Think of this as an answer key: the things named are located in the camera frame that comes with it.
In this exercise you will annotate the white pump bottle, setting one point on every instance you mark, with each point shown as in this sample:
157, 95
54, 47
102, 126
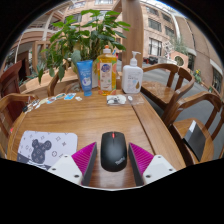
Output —
131, 78

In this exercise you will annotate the grey bear print mouse pad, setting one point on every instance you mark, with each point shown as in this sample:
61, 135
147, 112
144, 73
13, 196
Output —
43, 148

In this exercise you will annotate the yellow flower plant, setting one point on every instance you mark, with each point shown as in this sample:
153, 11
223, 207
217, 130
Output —
198, 76

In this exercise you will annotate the small black key fob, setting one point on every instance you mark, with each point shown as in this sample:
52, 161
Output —
26, 108

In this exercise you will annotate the white stone statue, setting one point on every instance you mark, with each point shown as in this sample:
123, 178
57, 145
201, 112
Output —
168, 48

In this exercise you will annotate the green potted plant white pot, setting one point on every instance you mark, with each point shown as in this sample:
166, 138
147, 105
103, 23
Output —
86, 36

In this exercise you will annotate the black computer mouse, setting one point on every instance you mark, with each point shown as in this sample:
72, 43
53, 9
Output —
114, 151

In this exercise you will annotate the wooden armchair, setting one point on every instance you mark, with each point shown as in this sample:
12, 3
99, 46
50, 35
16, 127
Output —
53, 85
186, 128
8, 103
160, 91

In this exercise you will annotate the blue sticker card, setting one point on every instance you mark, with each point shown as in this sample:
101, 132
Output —
70, 96

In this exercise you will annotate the wooden planter bench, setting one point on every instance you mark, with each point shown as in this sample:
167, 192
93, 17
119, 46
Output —
35, 86

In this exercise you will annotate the black notebook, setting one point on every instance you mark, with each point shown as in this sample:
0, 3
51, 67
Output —
196, 141

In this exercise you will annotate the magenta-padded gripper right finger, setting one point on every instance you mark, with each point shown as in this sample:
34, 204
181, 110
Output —
158, 168

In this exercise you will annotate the clear plastic packet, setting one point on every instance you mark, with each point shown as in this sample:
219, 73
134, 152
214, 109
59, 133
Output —
116, 100

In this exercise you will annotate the yellow dish soap bottle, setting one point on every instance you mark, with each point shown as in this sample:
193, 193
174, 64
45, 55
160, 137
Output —
106, 73

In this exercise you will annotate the blue squeeze tube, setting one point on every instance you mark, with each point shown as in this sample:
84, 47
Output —
86, 78

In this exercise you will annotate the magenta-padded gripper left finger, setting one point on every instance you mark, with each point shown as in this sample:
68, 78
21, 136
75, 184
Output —
65, 168

